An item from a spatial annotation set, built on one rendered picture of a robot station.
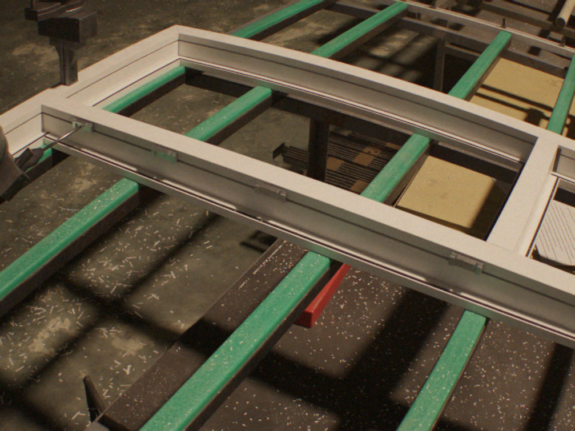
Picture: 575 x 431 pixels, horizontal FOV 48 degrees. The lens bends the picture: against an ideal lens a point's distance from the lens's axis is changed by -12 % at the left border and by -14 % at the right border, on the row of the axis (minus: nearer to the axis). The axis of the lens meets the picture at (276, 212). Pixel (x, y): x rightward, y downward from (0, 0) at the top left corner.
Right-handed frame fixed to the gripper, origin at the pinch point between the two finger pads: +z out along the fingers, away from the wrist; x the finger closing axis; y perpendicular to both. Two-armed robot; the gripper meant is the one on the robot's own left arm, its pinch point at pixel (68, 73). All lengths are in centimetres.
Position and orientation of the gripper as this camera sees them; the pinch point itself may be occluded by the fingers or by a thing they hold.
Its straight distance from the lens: 136.9
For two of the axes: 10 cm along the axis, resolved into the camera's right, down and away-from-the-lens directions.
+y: 5.2, -4.7, 7.2
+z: -0.4, 8.2, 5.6
